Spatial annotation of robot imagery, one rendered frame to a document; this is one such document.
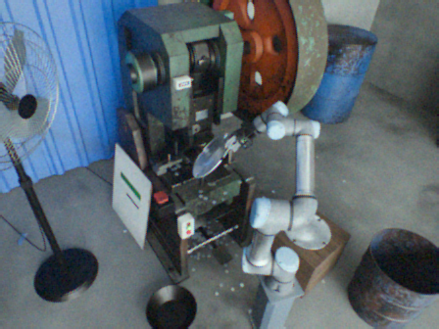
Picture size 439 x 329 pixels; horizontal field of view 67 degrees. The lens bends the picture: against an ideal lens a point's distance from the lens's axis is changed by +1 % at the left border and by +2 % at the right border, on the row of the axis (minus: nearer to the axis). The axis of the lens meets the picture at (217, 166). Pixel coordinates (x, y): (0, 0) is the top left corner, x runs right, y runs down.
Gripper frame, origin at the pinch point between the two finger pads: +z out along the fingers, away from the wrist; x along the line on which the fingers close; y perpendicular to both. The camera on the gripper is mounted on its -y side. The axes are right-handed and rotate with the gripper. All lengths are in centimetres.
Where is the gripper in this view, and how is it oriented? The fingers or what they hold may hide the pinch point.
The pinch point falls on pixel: (227, 146)
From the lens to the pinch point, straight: 167.9
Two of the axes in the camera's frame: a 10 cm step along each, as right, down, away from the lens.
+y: -0.7, 6.5, -7.5
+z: -7.0, 5.1, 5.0
